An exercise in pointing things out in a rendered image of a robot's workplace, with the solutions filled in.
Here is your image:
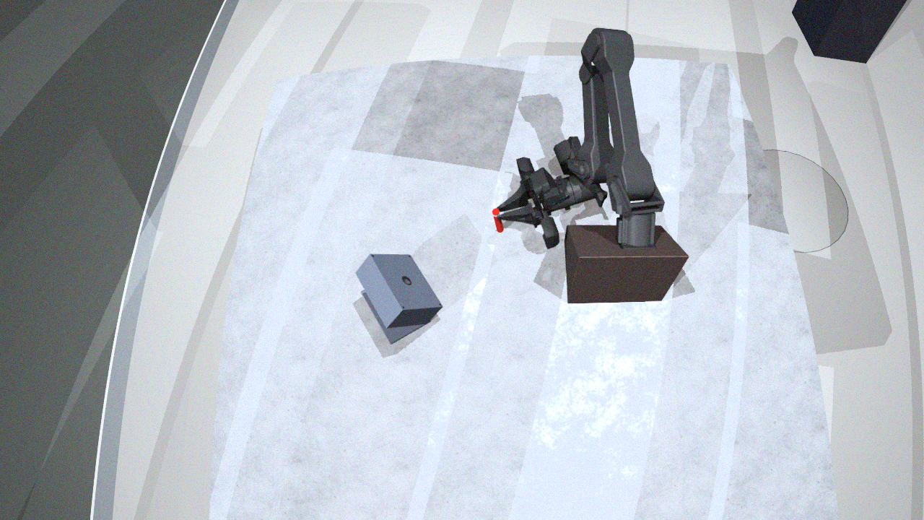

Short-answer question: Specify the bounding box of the dark red peg with white band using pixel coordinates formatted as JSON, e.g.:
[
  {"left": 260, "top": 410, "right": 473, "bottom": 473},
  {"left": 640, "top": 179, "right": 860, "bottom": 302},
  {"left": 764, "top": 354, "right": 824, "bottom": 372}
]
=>
[{"left": 492, "top": 209, "right": 504, "bottom": 233}]

